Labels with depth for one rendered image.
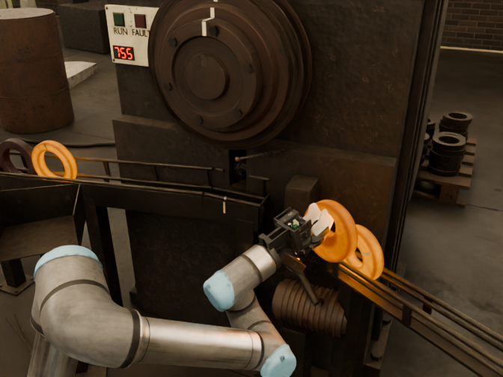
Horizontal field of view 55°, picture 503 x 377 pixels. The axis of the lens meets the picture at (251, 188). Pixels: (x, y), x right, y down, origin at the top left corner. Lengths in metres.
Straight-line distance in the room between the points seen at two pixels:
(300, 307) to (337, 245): 0.31
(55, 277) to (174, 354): 0.24
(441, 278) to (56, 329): 1.95
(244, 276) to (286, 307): 0.42
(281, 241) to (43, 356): 0.52
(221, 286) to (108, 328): 0.29
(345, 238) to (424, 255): 1.48
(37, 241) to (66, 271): 0.77
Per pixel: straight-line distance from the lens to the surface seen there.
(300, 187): 1.39
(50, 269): 0.91
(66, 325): 0.82
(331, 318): 1.41
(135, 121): 1.71
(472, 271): 2.59
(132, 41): 1.65
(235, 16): 1.27
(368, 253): 1.25
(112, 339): 0.82
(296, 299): 1.43
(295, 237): 1.06
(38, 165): 1.98
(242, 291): 1.03
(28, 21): 4.06
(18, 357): 2.16
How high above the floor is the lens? 1.45
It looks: 28 degrees down
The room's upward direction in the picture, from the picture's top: straight up
